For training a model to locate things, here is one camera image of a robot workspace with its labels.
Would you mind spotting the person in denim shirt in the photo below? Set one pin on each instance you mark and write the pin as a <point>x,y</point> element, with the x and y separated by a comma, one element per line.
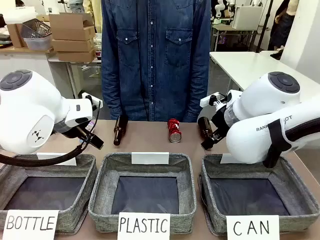
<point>155,60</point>

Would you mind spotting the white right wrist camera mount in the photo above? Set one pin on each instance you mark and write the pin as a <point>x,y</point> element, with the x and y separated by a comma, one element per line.
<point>212,99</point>

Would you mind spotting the white cabinet wooden top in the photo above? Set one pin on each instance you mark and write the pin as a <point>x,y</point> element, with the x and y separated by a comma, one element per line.
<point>25,62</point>

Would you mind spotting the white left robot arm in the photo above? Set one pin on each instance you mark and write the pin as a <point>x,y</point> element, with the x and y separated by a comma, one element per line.
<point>25,112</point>

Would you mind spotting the black mesh basket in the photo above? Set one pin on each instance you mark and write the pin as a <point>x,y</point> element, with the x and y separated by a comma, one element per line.
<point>37,28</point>

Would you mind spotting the white paper sign BOTTLE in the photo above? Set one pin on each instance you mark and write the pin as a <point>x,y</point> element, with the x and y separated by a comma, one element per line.
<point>30,223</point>

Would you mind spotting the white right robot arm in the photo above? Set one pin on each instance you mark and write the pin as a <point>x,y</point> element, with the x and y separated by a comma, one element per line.
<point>265,112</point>

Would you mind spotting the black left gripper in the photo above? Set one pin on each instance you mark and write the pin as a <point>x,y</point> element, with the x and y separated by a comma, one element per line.
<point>72,131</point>

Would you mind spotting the grey fabric basket plastic label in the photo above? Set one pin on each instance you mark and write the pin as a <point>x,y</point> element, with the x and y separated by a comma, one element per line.
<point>142,192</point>

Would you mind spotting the open cardboard box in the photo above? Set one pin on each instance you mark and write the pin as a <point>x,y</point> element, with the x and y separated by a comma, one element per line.
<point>67,21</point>

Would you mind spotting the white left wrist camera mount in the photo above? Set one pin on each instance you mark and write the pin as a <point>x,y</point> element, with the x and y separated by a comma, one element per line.
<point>94,102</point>

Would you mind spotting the background person dark clothes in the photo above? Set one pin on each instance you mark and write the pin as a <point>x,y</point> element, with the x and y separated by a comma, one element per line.
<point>281,27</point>

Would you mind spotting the blank white card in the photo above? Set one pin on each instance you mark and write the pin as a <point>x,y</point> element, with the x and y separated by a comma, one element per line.
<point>67,161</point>
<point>150,158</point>
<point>226,158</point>

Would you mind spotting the clear plastic bin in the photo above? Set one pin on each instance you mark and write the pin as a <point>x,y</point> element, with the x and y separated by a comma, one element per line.
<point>38,43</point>

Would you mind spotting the brown glass bottle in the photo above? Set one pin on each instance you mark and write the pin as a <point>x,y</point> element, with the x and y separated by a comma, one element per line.
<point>119,130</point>
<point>205,127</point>

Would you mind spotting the grey fabric basket bottle label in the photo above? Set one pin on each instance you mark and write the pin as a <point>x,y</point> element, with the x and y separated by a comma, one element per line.
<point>50,195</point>

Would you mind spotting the white desk grey legs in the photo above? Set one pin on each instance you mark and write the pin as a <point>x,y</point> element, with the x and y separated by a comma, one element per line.
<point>72,72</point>

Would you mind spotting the crushed red can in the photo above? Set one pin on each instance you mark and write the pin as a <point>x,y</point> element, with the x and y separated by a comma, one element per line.
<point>174,131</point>

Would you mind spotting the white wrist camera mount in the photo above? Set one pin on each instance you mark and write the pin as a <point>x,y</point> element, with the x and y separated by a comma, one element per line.
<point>94,102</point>
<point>212,99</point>

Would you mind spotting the black tripod pole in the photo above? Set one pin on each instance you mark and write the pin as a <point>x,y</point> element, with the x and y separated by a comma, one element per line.
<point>266,25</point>

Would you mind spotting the white paper sign PLASTIC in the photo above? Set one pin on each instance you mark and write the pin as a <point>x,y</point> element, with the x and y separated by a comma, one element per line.
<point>143,226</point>

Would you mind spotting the white paper sign CAN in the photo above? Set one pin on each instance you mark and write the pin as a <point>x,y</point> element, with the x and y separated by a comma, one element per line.
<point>252,227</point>

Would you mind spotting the white square box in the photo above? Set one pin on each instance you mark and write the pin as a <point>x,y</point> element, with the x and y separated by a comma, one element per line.
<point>246,17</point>

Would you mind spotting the grey fabric basket can label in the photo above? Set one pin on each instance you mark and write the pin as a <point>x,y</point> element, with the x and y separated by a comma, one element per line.
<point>250,197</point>

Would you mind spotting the white table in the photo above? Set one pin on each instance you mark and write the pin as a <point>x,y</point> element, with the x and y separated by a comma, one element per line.
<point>240,65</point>

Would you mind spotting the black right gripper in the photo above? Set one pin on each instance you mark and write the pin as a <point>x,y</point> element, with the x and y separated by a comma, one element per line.
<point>220,122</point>

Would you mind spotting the tall cardboard box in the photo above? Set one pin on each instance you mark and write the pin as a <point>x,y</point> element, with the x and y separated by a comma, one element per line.
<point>15,35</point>

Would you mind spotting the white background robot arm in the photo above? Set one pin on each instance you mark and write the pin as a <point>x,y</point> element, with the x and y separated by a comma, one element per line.
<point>220,7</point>

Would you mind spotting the white foam block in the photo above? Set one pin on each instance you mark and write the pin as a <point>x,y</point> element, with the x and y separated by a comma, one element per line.
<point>25,13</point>

